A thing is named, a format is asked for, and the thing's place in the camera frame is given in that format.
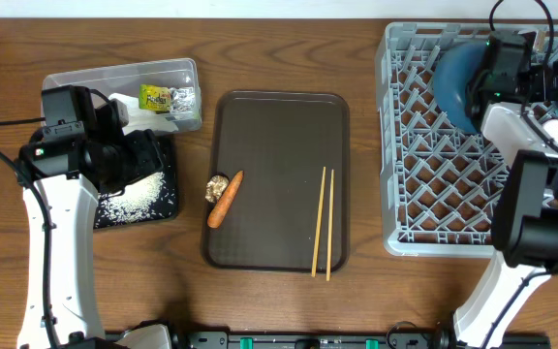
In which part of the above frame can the white tissue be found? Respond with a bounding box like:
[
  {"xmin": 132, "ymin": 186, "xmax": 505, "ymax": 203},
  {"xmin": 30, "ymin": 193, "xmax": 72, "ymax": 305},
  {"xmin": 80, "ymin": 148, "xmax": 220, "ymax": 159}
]
[{"xmin": 108, "ymin": 93, "xmax": 178, "ymax": 134}]

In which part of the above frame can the yellow green snack wrapper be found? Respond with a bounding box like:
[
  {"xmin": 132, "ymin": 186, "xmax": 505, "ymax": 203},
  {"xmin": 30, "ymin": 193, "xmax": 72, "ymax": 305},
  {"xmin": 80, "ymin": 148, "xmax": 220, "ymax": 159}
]
[{"xmin": 139, "ymin": 84, "xmax": 196, "ymax": 113}]

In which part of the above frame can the brown food scrap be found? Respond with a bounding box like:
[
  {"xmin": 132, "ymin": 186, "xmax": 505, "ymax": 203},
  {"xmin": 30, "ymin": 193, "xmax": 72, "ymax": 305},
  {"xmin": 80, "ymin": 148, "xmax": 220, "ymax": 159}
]
[{"xmin": 204, "ymin": 174, "xmax": 230, "ymax": 204}]

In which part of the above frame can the orange carrot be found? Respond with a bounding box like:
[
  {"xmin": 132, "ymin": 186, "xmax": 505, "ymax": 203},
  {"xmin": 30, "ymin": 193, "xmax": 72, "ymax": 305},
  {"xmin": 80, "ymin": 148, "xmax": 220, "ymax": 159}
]
[{"xmin": 207, "ymin": 171, "xmax": 244, "ymax": 229}]

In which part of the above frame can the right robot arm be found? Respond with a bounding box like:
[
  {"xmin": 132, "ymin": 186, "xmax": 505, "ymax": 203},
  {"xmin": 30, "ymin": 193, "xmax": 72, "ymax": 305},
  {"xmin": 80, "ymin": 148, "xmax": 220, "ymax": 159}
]
[{"xmin": 430, "ymin": 22, "xmax": 558, "ymax": 348}]

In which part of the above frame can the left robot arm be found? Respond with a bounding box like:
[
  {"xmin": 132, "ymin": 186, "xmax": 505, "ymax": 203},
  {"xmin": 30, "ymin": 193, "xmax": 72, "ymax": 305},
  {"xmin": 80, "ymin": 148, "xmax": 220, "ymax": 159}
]
[{"xmin": 0, "ymin": 85, "xmax": 171, "ymax": 348}]

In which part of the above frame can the grey dishwasher rack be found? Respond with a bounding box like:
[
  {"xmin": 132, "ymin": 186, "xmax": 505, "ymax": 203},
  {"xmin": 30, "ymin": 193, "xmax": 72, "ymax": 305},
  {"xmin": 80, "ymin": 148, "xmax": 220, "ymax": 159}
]
[{"xmin": 376, "ymin": 22, "xmax": 558, "ymax": 258}]

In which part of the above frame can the spilled white rice pile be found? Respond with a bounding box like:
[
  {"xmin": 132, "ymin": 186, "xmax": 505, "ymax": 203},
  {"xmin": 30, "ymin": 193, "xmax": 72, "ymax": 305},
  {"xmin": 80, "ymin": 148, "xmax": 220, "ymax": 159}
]
[{"xmin": 95, "ymin": 170, "xmax": 176, "ymax": 225}]

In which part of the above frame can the black plastic bin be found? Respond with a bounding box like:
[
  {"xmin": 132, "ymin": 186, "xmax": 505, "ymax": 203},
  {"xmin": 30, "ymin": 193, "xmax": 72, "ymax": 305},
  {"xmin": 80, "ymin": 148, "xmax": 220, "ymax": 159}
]
[{"xmin": 92, "ymin": 135, "xmax": 181, "ymax": 231}]

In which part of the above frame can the clear plastic bin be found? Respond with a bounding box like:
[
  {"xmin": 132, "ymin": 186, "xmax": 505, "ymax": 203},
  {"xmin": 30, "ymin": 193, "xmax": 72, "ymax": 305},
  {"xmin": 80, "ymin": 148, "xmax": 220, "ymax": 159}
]
[{"xmin": 43, "ymin": 58, "xmax": 202, "ymax": 136}]

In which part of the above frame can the brown serving tray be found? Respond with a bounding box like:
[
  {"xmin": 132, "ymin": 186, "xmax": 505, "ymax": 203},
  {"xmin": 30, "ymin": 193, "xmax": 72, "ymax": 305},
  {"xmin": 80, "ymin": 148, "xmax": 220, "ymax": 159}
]
[{"xmin": 201, "ymin": 91, "xmax": 350, "ymax": 273}]

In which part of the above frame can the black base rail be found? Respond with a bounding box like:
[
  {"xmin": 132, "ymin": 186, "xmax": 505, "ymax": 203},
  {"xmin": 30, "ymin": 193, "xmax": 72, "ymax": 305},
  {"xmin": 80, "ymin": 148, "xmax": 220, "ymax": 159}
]
[{"xmin": 108, "ymin": 319, "xmax": 551, "ymax": 349}]

